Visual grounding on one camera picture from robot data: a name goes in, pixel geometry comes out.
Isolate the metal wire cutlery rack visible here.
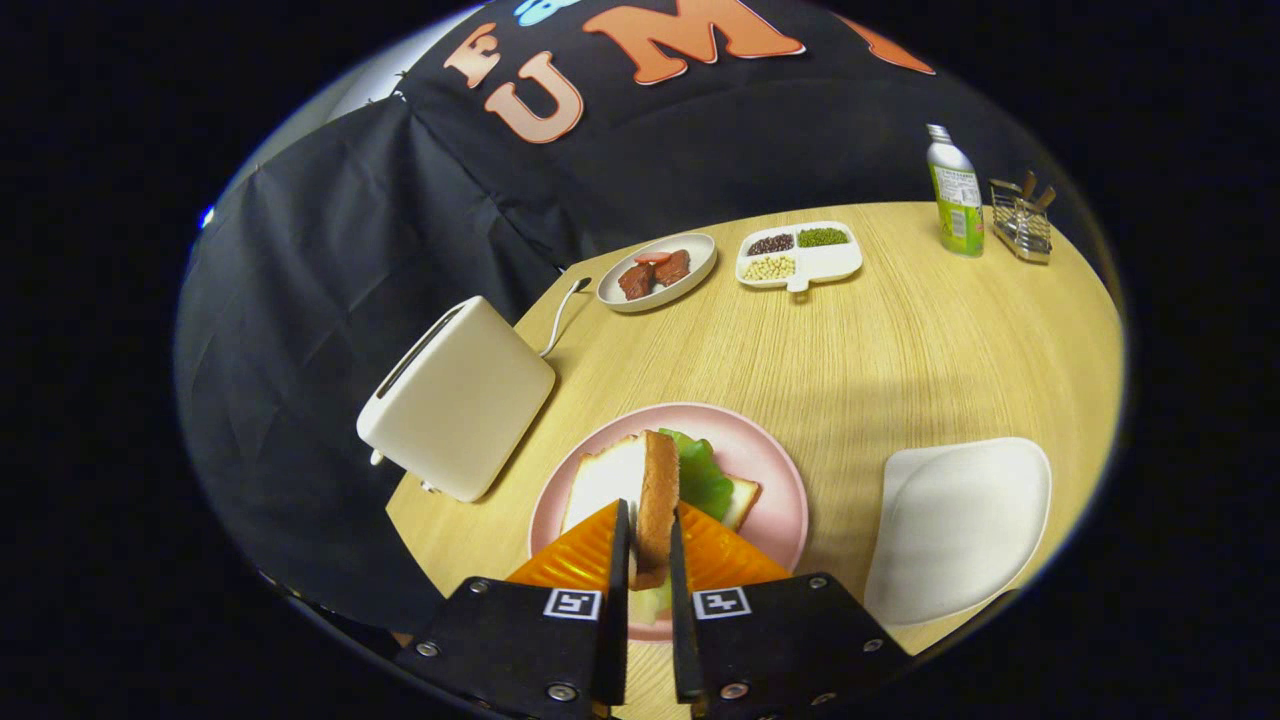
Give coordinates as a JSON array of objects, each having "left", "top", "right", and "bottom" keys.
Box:
[{"left": 989, "top": 172, "right": 1058, "bottom": 265}]

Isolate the green label metal bottle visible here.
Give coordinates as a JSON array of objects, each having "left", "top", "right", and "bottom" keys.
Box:
[{"left": 925, "top": 123, "right": 986, "bottom": 258}]

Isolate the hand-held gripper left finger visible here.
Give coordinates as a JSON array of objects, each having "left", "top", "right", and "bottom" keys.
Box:
[{"left": 393, "top": 498, "right": 633, "bottom": 720}]

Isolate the pink round plate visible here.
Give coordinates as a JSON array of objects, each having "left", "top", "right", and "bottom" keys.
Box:
[{"left": 528, "top": 402, "right": 809, "bottom": 643}]

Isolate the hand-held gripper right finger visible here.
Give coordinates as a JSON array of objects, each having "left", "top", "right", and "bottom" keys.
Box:
[{"left": 668, "top": 500, "right": 916, "bottom": 720}]

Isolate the white sandwich bread slice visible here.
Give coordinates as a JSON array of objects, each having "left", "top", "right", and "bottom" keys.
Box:
[{"left": 718, "top": 476, "right": 763, "bottom": 532}]

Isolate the white divided dish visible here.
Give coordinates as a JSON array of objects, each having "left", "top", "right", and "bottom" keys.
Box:
[{"left": 735, "top": 220, "right": 864, "bottom": 294}]

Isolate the white curved plate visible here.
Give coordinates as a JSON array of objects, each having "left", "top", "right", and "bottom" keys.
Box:
[{"left": 864, "top": 436, "right": 1053, "bottom": 629}]

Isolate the toasted bread slice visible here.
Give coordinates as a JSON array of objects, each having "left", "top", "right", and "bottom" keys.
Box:
[{"left": 562, "top": 430, "right": 683, "bottom": 591}]

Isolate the white toaster cable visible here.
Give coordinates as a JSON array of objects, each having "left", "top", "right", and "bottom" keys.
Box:
[{"left": 538, "top": 276, "right": 594, "bottom": 358}]

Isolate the green lettuce leaf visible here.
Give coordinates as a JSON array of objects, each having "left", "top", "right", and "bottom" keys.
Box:
[{"left": 657, "top": 428, "right": 736, "bottom": 523}]

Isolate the black backdrop cloth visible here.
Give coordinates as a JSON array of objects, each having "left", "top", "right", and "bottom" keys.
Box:
[{"left": 172, "top": 0, "right": 1041, "bottom": 636}]

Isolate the white toaster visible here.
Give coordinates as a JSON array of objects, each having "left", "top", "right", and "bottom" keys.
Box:
[{"left": 356, "top": 295, "right": 557, "bottom": 503}]

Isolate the grey oval plate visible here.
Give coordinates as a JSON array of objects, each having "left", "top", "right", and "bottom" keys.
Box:
[{"left": 596, "top": 232, "right": 718, "bottom": 314}]

